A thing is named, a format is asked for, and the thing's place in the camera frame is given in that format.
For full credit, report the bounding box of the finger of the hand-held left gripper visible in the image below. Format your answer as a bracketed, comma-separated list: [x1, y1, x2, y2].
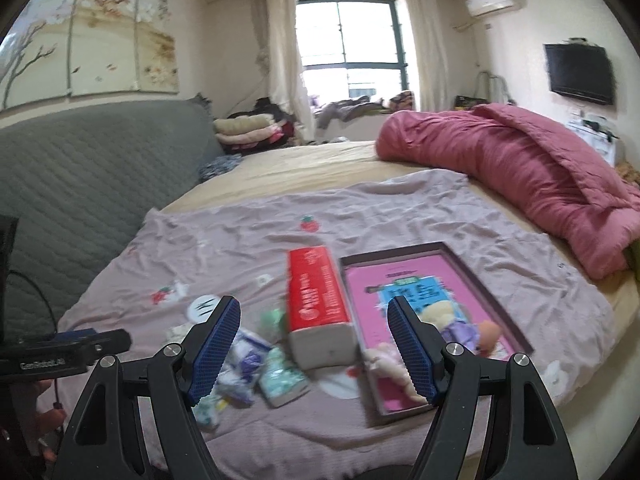
[90, 329, 132, 363]

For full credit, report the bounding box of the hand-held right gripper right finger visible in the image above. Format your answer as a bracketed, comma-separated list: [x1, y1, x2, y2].
[387, 295, 581, 480]

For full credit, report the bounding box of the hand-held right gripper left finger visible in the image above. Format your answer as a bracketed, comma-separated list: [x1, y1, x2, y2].
[52, 295, 242, 480]

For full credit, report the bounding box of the white plastic bottle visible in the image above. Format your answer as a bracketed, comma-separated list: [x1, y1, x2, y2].
[185, 294, 223, 323]

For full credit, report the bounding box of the peach round-headed doll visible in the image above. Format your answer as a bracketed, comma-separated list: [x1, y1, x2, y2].
[474, 320, 505, 358]

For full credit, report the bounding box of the person's left hand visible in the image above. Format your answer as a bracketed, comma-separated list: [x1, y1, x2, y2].
[22, 379, 68, 463]

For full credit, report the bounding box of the white purple plastic packet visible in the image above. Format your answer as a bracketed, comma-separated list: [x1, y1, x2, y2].
[220, 329, 273, 407]

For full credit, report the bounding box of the white leaf-print tissue packet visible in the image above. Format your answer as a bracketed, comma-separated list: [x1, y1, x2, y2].
[192, 391, 223, 432]

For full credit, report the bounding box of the pink picture book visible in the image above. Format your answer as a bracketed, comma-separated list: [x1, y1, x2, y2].
[345, 255, 521, 406]

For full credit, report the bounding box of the mint green tissue packet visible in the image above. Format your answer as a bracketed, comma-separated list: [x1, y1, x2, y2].
[257, 345, 308, 408]

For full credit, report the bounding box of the red tissue pack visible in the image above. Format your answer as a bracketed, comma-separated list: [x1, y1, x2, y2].
[286, 246, 358, 368]

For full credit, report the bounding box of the lilac printed blanket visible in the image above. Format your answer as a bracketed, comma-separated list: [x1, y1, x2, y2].
[50, 169, 616, 480]

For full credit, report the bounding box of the gray quilted headboard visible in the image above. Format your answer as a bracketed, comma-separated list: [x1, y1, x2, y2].
[0, 94, 226, 341]

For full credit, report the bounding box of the blue patterned cloth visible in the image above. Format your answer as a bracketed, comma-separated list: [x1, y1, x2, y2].
[199, 155, 243, 181]

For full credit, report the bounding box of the pink quilt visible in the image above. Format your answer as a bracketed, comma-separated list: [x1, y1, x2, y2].
[375, 102, 640, 281]

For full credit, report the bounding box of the stack of folded clothes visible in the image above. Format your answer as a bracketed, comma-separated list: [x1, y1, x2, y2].
[212, 114, 301, 153]

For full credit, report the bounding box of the pile of dark clothes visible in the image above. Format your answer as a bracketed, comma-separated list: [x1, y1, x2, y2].
[315, 92, 416, 128]

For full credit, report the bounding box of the white metal rack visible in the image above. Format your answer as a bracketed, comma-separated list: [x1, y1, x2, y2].
[475, 71, 516, 106]

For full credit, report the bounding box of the cluttered white cabinet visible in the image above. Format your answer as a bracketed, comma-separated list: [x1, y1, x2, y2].
[567, 115, 626, 161]

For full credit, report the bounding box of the cream curtain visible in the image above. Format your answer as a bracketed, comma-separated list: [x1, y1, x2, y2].
[252, 0, 316, 146]
[397, 0, 451, 111]

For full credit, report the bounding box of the window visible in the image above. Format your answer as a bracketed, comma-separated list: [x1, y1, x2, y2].
[295, 0, 408, 106]

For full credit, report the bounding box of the white air conditioner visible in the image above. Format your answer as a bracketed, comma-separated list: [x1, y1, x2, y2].
[465, 0, 523, 17]

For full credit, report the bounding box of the black cable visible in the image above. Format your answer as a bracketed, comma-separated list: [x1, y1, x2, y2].
[7, 270, 63, 411]

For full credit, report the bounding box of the flower wall painting panel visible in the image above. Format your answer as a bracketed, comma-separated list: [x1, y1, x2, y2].
[0, 0, 76, 108]
[67, 0, 141, 97]
[135, 0, 180, 95]

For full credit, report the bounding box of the black wall television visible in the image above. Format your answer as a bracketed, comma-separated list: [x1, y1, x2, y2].
[544, 42, 616, 107]

